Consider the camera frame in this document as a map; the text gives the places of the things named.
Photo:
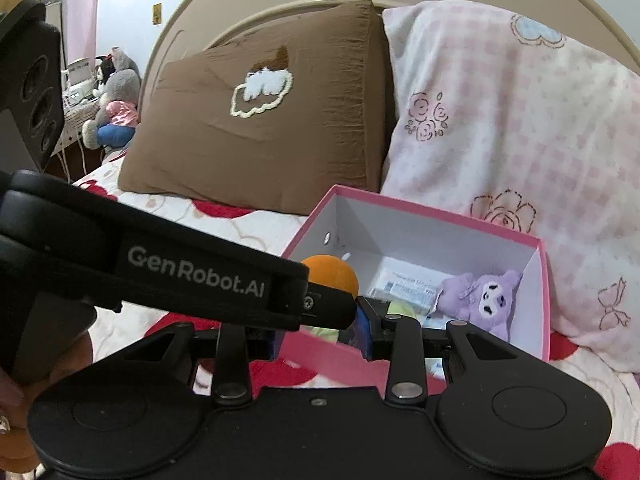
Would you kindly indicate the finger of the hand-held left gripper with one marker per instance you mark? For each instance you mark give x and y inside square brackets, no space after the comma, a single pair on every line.
[325,310]

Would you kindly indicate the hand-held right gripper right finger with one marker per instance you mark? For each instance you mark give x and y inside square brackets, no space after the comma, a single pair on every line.
[364,332]

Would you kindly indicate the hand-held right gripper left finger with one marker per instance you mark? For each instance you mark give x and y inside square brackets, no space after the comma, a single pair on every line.
[232,360]

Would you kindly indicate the orange makeup sponge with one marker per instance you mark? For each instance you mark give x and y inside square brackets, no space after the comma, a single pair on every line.
[335,272]

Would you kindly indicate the white tissue pack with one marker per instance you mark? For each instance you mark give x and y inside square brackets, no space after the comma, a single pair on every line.
[405,287]

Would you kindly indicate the blue wet wipes pack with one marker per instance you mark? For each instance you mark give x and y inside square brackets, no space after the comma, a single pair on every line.
[435,321]

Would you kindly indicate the pink cardboard box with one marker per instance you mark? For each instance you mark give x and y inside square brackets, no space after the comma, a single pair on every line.
[400,230]

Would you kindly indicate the purple plush toy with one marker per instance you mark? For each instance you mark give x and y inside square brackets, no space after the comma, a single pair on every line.
[487,300]

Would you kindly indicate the person's left hand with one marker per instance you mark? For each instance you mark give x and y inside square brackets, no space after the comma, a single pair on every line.
[12,410]

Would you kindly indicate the bear printed blanket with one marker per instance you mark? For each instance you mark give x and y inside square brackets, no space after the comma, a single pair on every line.
[165,210]

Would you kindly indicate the dotted table cloth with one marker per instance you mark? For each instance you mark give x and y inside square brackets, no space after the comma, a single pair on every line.
[80,117]

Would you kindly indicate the brown pillow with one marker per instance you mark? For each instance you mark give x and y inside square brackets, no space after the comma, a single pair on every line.
[200,125]

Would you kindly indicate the grey plush toy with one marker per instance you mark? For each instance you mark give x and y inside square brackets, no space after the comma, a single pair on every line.
[122,85]

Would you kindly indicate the white appliance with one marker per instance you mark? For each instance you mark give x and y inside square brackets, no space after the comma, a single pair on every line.
[79,80]

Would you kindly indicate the black and white plush toy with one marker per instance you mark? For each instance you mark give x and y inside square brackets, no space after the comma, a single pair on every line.
[105,72]

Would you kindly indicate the pink curtain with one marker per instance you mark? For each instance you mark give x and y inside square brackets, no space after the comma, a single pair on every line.
[82,5]

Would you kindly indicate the pink checked pillow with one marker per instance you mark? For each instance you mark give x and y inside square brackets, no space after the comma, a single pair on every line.
[525,135]

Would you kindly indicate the yellow wall tag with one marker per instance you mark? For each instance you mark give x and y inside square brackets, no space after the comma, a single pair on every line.
[157,14]

